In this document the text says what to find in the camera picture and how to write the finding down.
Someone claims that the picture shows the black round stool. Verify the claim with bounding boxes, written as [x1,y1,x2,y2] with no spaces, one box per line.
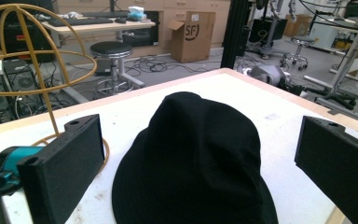
[89,40,146,96]

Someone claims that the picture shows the black keyboard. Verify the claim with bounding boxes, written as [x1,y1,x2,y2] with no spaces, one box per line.
[48,17,115,28]

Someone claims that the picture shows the black computer tower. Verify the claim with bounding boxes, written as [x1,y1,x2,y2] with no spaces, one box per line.
[0,20,56,63]

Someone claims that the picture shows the white tissue pack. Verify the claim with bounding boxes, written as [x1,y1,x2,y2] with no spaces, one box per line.
[126,5,146,22]

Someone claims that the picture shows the black metal post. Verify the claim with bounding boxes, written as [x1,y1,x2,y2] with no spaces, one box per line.
[219,0,252,70]

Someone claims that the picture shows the yellow wire hat stand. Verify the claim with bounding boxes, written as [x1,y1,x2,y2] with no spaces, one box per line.
[0,3,111,175]

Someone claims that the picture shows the wooden desk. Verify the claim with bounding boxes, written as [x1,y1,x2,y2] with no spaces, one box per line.
[40,18,157,45]

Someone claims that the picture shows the white height-adjustable desk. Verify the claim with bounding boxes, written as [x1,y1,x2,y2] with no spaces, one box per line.
[304,15,358,125]

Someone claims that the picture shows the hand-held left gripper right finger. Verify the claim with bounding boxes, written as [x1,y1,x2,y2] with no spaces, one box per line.
[294,115,358,224]

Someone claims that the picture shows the black bucket hat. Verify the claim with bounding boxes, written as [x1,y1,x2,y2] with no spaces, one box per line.
[111,91,280,224]

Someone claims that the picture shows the cardboard box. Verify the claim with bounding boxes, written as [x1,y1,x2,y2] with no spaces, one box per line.
[167,10,216,63]

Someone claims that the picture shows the grey robot head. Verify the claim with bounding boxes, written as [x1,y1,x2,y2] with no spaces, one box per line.
[238,63,293,88]

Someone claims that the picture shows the tangle of black floor cables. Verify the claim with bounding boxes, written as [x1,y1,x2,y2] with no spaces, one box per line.
[127,54,225,77]

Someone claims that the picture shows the grey swivel stool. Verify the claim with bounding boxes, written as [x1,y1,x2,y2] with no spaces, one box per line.
[279,35,316,71]

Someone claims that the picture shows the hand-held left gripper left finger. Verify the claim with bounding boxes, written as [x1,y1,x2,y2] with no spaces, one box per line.
[16,113,105,224]

